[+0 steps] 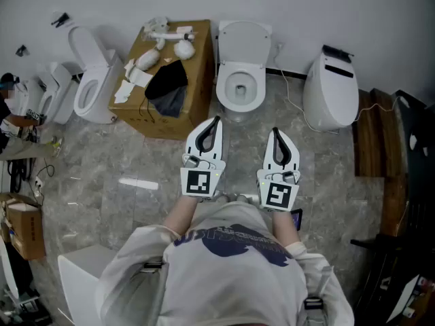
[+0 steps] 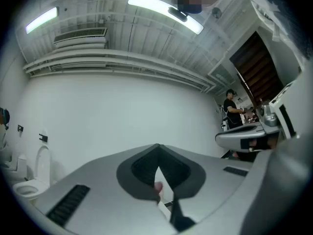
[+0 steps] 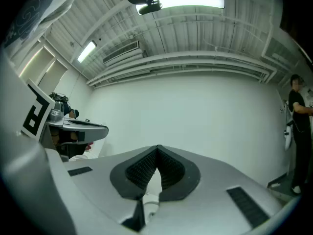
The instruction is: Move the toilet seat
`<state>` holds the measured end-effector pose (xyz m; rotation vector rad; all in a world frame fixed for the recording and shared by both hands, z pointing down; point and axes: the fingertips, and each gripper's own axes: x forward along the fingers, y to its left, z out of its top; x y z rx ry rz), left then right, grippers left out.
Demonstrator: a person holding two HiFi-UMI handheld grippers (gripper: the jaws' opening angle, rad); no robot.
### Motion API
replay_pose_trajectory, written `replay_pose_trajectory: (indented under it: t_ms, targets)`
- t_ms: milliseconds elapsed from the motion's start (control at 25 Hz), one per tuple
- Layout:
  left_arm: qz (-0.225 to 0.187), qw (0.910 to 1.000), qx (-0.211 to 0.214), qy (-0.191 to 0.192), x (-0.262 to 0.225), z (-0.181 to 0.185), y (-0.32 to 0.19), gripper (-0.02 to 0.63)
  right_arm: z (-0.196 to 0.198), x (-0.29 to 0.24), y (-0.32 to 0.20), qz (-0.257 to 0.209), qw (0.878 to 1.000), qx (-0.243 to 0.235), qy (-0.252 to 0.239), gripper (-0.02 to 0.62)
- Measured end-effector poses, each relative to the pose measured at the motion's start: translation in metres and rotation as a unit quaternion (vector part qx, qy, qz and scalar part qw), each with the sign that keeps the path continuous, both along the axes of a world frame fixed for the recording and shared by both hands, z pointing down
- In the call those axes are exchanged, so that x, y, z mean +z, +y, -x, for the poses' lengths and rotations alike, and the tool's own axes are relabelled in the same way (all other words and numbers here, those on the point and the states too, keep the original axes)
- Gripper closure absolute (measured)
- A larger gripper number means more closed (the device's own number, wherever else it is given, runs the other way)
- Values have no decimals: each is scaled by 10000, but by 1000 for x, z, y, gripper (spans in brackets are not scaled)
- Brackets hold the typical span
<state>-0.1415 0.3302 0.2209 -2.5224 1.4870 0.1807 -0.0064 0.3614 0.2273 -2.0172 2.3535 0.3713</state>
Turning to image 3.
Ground short ceiling light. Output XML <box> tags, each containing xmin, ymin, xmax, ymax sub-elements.
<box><xmin>77</xmin><ymin>40</ymin><xmax>97</xmax><ymax>63</ymax></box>

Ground long ceiling light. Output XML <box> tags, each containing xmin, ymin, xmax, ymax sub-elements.
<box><xmin>135</xmin><ymin>0</ymin><xmax>225</xmax><ymax>16</ymax></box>

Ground white ceiling pipes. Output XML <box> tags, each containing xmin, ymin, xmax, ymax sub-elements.
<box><xmin>86</xmin><ymin>50</ymin><xmax>277</xmax><ymax>88</ymax></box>

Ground frosted window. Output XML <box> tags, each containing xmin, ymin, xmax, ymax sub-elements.
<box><xmin>19</xmin><ymin>45</ymin><xmax>68</xmax><ymax>93</ymax></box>

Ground black head-worn camera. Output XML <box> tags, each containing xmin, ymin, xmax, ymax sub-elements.
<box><xmin>138</xmin><ymin>0</ymin><xmax>163</xmax><ymax>16</ymax></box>

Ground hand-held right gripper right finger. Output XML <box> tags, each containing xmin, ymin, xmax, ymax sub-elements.
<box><xmin>146</xmin><ymin>144</ymin><xmax>286</xmax><ymax>235</ymax></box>

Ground white ceiling air conditioner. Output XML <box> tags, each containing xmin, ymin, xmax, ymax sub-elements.
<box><xmin>102</xmin><ymin>40</ymin><xmax>145</xmax><ymax>67</ymax></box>

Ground person's white printed shirt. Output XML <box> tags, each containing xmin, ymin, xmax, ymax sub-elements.
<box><xmin>2</xmin><ymin>0</ymin><xmax>86</xmax><ymax>49</ymax></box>

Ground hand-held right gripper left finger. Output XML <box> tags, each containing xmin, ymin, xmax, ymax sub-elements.
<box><xmin>45</xmin><ymin>144</ymin><xmax>159</xmax><ymax>235</ymax></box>

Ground white ceramic wall fixture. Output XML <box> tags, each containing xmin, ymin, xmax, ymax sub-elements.
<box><xmin>283</xmin><ymin>100</ymin><xmax>294</xmax><ymax>152</ymax></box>

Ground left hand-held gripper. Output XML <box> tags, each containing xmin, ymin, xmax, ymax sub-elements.
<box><xmin>21</xmin><ymin>78</ymin><xmax>110</xmax><ymax>162</ymax></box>

